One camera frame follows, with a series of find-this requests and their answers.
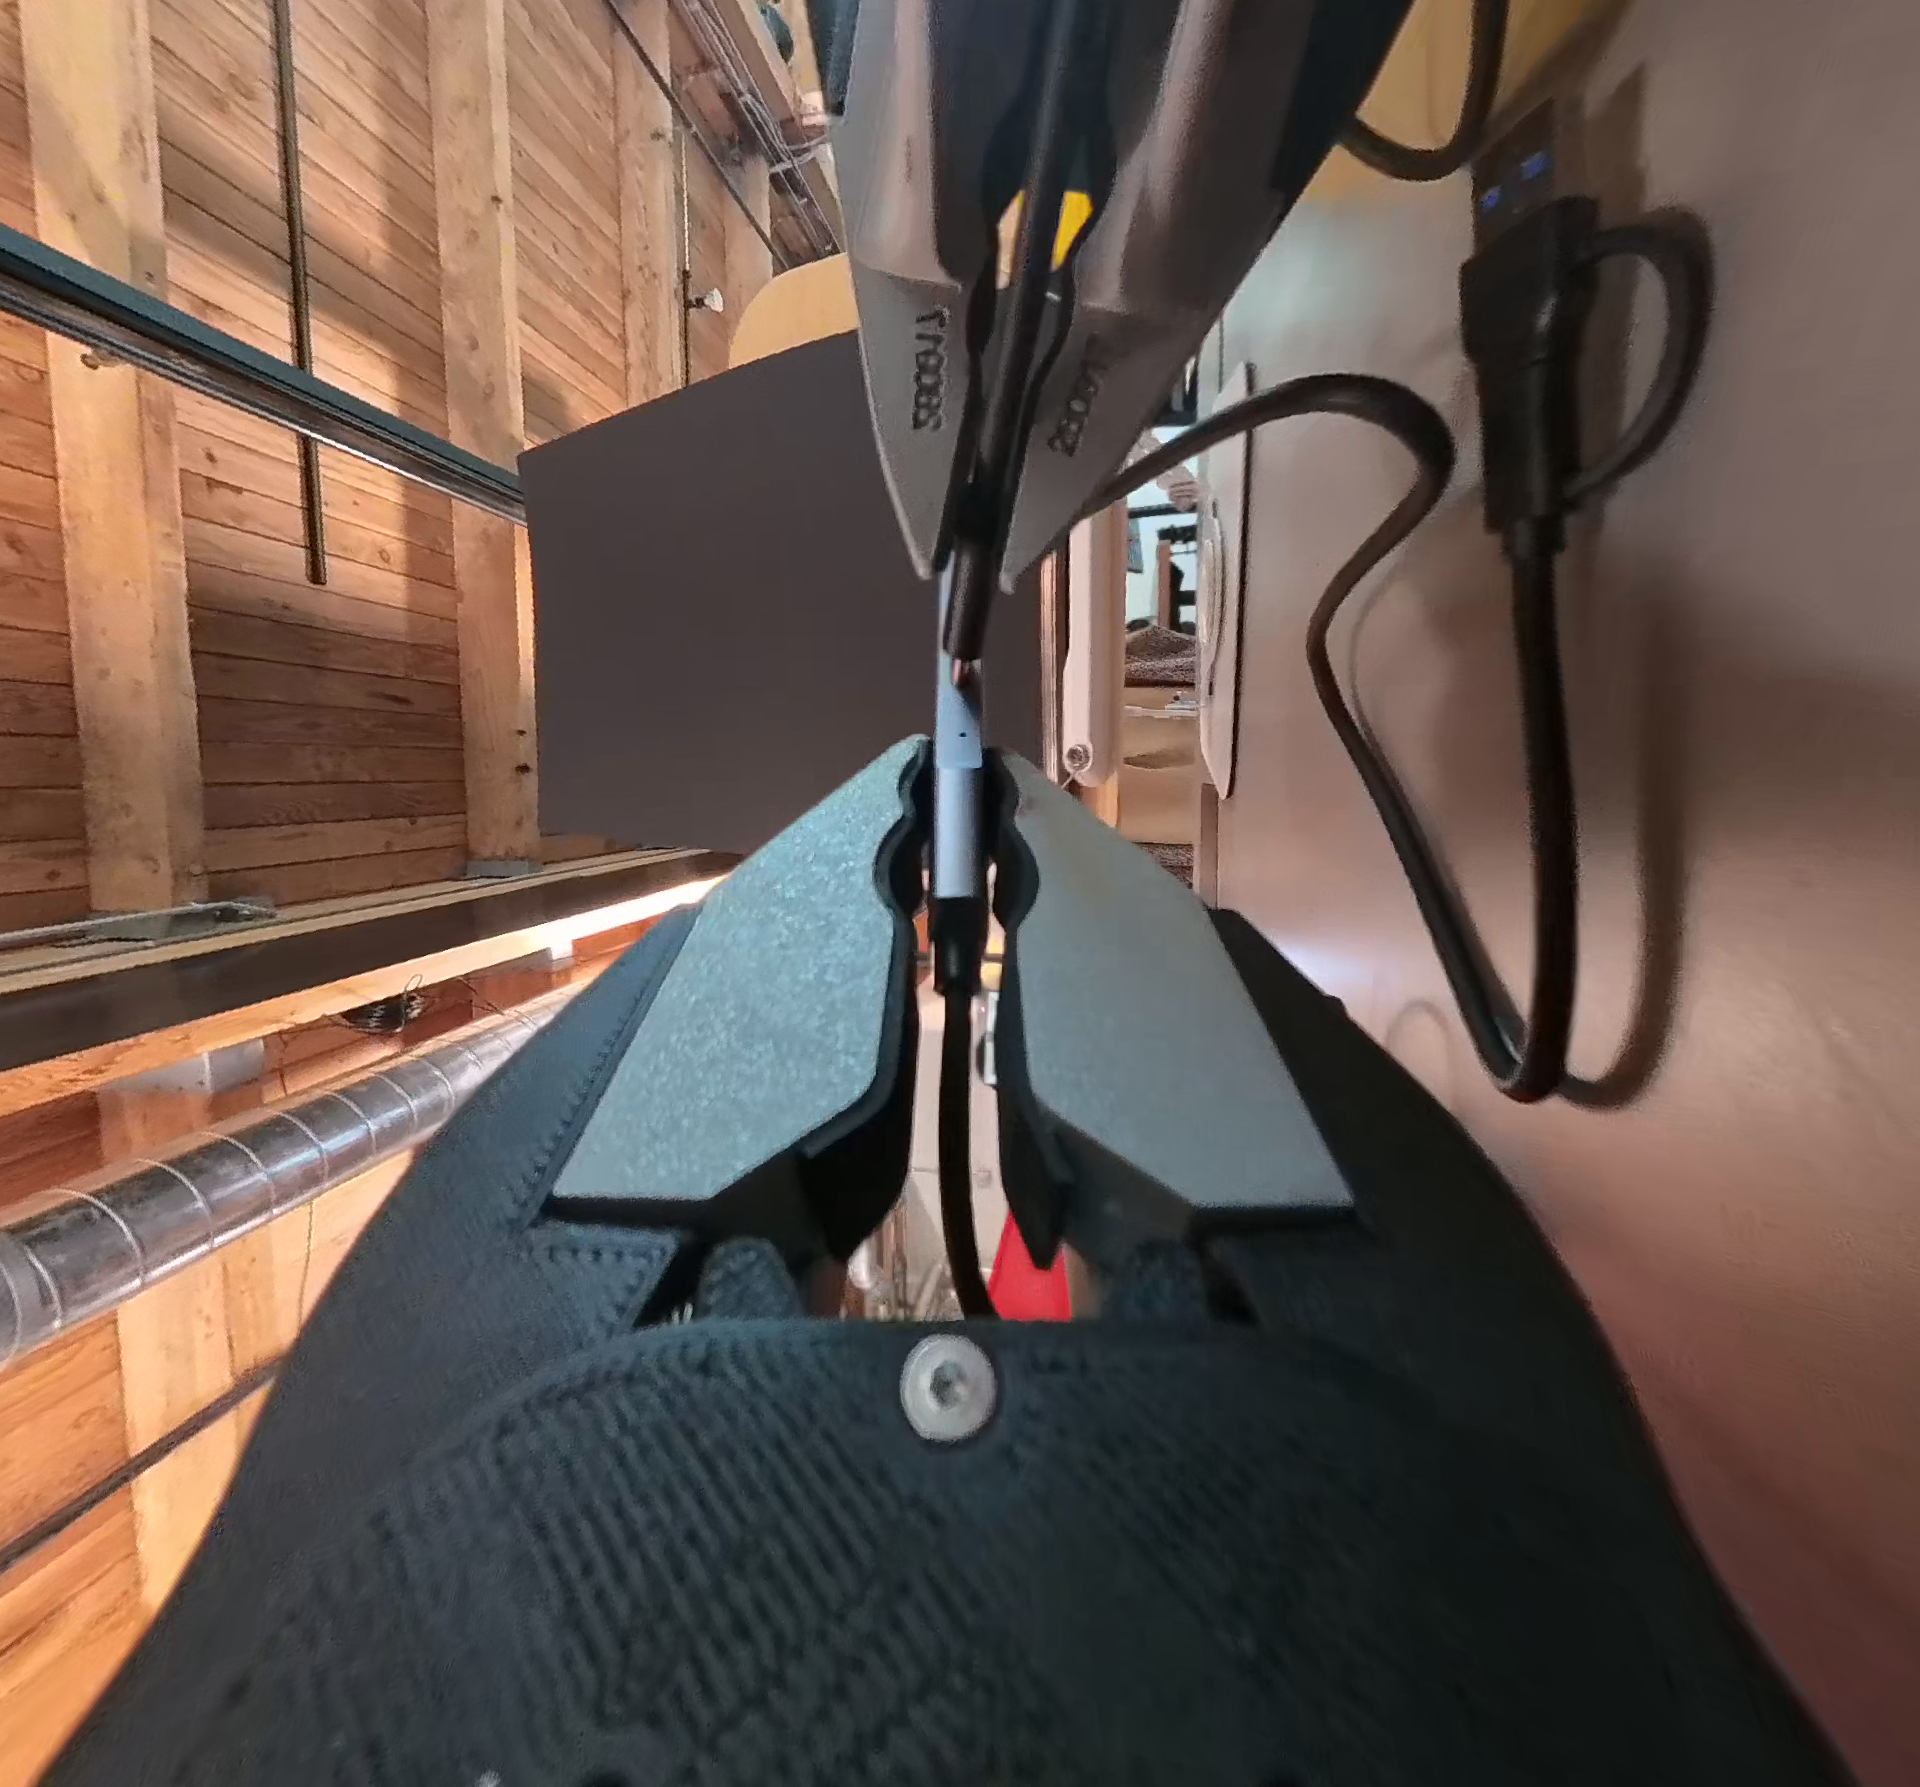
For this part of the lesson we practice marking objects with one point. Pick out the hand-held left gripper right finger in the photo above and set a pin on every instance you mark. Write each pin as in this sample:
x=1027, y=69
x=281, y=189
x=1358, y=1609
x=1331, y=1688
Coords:
x=1168, y=1068

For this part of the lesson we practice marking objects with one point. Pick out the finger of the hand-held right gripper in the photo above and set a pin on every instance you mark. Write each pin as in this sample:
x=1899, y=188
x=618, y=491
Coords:
x=1198, y=215
x=917, y=240

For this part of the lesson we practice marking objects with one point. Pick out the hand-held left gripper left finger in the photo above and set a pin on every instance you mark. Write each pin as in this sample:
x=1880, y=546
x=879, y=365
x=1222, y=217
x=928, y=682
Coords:
x=736, y=1055

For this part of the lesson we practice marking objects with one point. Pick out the grey usb hub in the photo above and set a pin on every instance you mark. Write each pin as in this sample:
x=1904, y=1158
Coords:
x=958, y=799

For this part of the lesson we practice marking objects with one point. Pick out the wooden backing board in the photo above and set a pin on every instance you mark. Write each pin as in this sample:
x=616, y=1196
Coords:
x=789, y=313

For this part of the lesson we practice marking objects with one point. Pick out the black display panel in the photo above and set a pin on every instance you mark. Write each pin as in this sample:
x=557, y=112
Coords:
x=719, y=620

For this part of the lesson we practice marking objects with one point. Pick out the silver air duct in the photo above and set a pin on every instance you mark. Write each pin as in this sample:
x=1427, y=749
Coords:
x=225, y=1172

